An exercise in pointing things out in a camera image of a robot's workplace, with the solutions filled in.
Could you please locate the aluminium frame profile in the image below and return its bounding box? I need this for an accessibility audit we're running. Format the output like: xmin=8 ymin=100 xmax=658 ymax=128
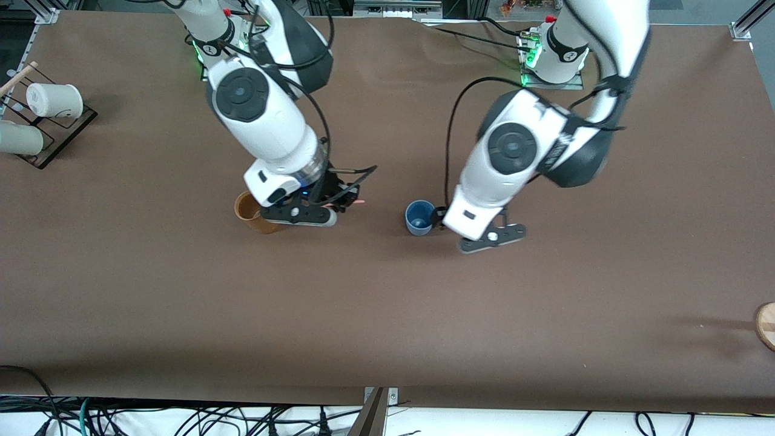
xmin=730 ymin=0 xmax=775 ymax=42

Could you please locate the black base power cable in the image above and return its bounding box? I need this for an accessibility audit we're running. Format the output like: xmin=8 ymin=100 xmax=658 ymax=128
xmin=424 ymin=17 xmax=536 ymax=55

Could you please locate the round wooden disc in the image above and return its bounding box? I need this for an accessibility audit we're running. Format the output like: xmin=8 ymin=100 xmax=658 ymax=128
xmin=754 ymin=302 xmax=775 ymax=352

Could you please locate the white cup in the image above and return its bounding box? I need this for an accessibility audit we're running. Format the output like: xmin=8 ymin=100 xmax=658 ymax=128
xmin=26 ymin=82 xmax=84 ymax=119
xmin=0 ymin=119 xmax=45 ymax=156

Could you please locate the black wire cup rack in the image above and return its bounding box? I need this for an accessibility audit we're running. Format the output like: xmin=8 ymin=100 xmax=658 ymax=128
xmin=0 ymin=64 xmax=98 ymax=170

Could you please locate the wooden stick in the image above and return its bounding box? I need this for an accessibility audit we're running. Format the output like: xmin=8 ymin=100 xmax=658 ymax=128
xmin=0 ymin=61 xmax=39 ymax=97

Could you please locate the metal table edge bracket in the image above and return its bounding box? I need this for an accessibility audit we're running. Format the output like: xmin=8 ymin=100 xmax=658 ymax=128
xmin=363 ymin=388 xmax=400 ymax=408

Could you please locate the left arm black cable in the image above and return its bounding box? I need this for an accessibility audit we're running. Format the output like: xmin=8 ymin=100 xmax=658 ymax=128
xmin=444 ymin=76 xmax=627 ymax=210

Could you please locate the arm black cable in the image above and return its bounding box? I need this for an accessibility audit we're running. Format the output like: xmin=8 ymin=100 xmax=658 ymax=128
xmin=444 ymin=76 xmax=627 ymax=210
xmin=239 ymin=0 xmax=378 ymax=203

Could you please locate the black floor cable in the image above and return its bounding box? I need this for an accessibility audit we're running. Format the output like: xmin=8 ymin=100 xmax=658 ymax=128
xmin=0 ymin=365 xmax=61 ymax=436

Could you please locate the brown cup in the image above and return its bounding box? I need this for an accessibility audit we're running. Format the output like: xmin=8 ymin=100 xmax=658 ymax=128
xmin=234 ymin=191 xmax=283 ymax=235

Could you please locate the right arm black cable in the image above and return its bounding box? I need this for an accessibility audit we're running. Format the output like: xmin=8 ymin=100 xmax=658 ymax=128
xmin=239 ymin=0 xmax=378 ymax=203

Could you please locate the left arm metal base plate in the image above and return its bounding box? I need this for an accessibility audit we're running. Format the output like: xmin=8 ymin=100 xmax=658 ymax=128
xmin=519 ymin=33 xmax=585 ymax=91

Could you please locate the grey metal box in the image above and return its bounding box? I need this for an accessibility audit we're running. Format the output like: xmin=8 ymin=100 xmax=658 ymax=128
xmin=353 ymin=0 xmax=443 ymax=19

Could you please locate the blue cup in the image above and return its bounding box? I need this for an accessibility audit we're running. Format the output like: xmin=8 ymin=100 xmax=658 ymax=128
xmin=404 ymin=200 xmax=438 ymax=237

